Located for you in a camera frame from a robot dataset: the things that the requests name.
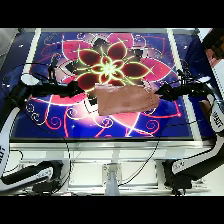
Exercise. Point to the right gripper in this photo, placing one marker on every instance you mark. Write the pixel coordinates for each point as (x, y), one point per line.
(170, 92)

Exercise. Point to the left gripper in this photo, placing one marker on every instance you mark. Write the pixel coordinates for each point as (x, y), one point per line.
(75, 89)

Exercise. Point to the brown garment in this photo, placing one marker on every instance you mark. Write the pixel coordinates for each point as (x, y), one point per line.
(125, 100)

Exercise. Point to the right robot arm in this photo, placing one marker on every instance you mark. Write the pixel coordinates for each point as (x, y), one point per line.
(200, 163)

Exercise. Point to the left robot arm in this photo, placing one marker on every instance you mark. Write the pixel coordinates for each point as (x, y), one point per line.
(20, 91)

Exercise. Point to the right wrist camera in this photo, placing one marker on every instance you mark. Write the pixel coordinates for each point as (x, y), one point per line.
(182, 76)

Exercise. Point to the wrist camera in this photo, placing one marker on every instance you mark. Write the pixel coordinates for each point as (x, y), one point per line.
(52, 72)
(182, 76)

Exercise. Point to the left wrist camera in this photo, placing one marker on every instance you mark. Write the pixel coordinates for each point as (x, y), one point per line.
(52, 72)

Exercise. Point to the silver frame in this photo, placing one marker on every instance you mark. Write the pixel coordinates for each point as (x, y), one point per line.
(113, 150)

